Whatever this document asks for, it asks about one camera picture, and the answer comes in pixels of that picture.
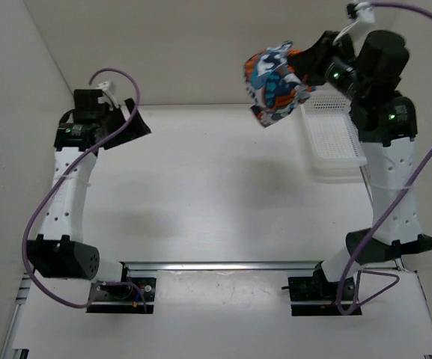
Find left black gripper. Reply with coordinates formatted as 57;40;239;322
97;99;151;150

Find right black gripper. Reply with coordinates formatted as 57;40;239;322
284;33;365;102

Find colourful patterned shorts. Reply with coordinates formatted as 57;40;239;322
243;40;315;128

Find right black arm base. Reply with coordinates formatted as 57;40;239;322
281;262;362;317

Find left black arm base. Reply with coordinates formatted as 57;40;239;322
85;265;157;315

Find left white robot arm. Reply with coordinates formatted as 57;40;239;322
26;88;150;299

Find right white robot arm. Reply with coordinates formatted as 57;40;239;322
288;30;432;299

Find white perforated plastic basket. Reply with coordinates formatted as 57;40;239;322
300;90;367;182

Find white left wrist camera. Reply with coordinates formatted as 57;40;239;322
95;81;120;109

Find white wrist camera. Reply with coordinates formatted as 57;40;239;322
332;1;376;46
95;81;120;109

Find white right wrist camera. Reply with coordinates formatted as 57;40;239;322
332;1;376;46

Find aluminium right rail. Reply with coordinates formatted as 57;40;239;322
359;165;373;206

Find aluminium rail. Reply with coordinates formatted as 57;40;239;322
126;261;317;271
15;274;32;309
359;165;373;206

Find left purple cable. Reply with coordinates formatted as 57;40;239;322
24;67;142;309

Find purple cable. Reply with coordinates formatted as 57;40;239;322
24;67;142;309
336;1;432;315

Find aluminium front rail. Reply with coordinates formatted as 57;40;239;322
126;261;317;271

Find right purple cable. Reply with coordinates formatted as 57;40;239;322
336;1;432;315

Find aluminium left rail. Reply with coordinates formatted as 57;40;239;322
15;274;32;309

